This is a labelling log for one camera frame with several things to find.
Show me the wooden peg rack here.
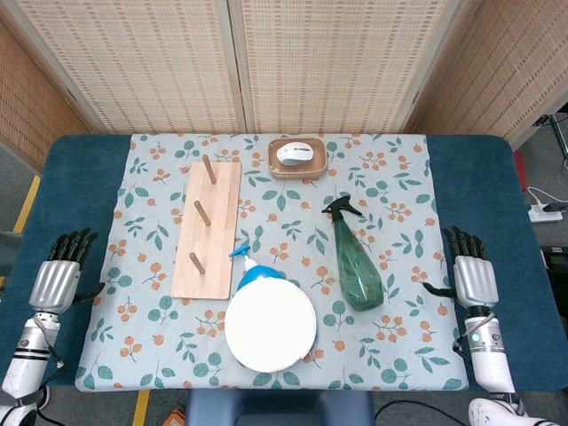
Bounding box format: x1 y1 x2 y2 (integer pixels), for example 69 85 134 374
170 154 243 301

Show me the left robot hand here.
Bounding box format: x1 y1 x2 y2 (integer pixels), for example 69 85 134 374
27 226 107 312

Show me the brown rounded box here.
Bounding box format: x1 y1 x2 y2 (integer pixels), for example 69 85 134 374
267 137 330 182

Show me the white power cable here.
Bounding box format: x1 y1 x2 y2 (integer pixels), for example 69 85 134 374
525 185 554 210

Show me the white paper plate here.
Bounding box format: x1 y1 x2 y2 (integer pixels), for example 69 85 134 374
224 278 318 373

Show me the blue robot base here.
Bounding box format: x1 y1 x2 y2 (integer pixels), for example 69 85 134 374
185 389 375 426

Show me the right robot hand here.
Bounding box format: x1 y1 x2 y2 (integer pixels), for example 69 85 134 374
421 225 501 308

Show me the white computer mouse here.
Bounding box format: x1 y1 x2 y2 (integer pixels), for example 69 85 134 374
276 140 316 167

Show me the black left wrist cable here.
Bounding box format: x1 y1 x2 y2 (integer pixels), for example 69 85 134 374
34 317 63 385

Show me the white power strip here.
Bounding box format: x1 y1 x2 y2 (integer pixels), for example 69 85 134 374
528 207 564 224

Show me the red object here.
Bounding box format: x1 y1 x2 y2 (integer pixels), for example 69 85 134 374
513 150 530 193

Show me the black floor cable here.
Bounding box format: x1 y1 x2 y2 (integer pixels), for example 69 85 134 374
374 398 472 426

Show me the black box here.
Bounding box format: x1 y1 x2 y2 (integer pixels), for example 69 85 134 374
540 243 568 272

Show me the blue table cover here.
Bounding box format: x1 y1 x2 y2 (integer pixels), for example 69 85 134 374
0 134 556 391

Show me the floral tablecloth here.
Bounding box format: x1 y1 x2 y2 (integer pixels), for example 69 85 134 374
75 131 470 392

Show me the blue bottle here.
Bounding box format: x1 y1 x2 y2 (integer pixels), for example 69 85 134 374
228 242 289 294

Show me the bamboo folding screen panel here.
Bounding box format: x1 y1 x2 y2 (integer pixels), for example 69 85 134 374
0 17 95 172
402 0 568 152
226 0 474 135
0 0 248 135

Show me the metal stand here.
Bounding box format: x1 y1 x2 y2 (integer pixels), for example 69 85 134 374
533 113 568 170

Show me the green spray bottle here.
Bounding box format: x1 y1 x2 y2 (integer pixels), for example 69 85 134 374
320 194 385 312

